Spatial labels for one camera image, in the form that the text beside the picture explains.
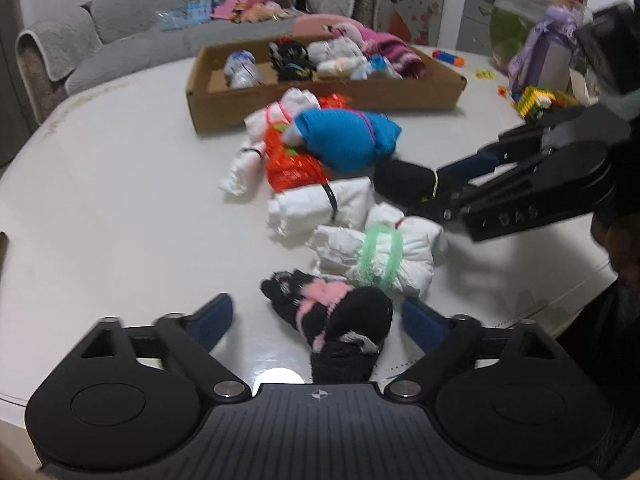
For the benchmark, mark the sticker covered refrigerator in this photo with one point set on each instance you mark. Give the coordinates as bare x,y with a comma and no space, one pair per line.
415,10

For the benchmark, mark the glass bowl with green plant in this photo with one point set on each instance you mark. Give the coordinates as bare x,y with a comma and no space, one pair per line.
510,30

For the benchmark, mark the shallow cardboard box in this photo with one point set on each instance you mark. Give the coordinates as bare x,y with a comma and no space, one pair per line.
225,110

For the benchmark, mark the white bundle green fuzzy band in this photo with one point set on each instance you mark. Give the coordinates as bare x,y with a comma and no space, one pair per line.
340,247

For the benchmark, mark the white bundle pink band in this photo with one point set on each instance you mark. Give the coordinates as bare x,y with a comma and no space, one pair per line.
260,122

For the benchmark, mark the yellow toy piece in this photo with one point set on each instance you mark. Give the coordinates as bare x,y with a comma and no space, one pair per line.
485,74

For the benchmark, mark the blue white cloth bundle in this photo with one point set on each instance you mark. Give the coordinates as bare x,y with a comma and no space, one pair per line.
377,66

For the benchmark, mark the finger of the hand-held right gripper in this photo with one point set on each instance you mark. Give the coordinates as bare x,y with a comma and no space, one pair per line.
465,167
480,192

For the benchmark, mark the grey sofa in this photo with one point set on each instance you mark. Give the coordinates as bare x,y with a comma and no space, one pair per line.
140,45

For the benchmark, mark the grey drawer cabinet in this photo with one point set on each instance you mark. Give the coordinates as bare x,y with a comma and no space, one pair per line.
475,20

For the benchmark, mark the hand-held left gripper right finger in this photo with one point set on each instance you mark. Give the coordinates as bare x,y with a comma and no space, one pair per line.
420,325

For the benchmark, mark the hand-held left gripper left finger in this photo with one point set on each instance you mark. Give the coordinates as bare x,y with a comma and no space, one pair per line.
215,320

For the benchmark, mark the pink knit bundle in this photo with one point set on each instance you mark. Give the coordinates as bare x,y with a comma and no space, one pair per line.
395,50

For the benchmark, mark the large white bundle black band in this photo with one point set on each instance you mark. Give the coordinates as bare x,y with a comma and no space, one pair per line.
300,207

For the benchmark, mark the orange blue striped toy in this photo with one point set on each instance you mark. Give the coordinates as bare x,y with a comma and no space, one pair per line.
448,57

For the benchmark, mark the black pink sock bundle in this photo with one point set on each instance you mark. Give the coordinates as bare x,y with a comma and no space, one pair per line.
350,330

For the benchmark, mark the purple gift bag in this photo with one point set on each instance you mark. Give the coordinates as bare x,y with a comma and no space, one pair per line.
550,60

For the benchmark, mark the white desktop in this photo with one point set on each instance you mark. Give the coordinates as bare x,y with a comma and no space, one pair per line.
125,185

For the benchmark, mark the small white bundle black band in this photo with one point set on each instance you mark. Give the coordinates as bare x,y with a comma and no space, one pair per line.
240,170

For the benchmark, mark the black bundle blue band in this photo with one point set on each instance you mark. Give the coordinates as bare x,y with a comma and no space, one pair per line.
292,57

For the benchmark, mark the colourful toy pile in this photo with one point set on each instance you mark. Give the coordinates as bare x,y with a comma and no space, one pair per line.
262,11

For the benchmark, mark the clear plastic bag bundle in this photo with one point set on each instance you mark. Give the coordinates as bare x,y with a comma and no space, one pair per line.
242,70

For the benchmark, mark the orange bag bundle green tie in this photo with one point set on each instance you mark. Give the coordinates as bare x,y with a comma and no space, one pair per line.
295,172

